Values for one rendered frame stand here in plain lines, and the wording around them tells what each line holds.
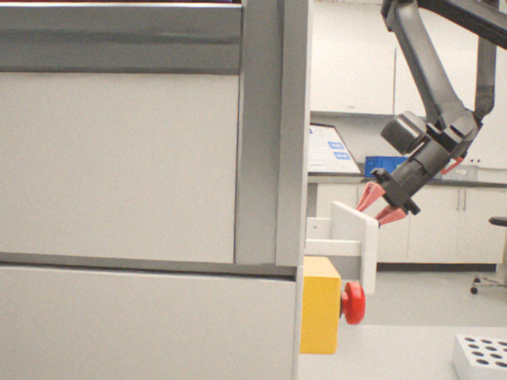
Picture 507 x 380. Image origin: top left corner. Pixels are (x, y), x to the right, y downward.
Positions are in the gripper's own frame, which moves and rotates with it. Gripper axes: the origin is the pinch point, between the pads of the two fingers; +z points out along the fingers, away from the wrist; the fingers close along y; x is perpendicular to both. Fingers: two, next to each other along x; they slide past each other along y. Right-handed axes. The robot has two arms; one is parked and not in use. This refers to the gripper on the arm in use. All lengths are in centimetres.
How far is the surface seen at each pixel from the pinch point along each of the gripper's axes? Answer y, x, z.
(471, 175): -135, -328, -149
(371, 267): -0.9, 17.6, 4.7
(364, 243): 2.2, 17.2, 3.1
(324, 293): 8.6, 39.6, 9.9
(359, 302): 5.2, 37.9, 8.3
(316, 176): 2, -86, -7
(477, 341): -13.1, 27.1, 1.5
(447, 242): -157, -301, -78
